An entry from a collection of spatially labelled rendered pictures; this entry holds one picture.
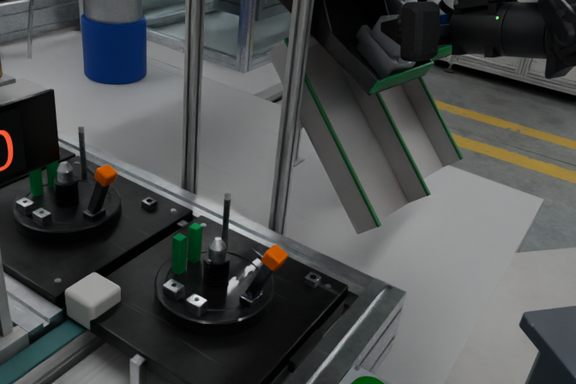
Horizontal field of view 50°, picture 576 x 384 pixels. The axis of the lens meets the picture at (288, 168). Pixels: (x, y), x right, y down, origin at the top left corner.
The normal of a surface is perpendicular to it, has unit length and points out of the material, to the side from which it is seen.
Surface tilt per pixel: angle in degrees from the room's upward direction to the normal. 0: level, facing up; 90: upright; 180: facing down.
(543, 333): 0
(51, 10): 90
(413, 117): 45
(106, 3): 90
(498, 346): 0
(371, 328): 0
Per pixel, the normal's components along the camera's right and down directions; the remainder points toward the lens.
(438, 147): -0.68, 0.29
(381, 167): 0.59, -0.33
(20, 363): 0.11, -0.87
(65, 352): 0.84, 0.34
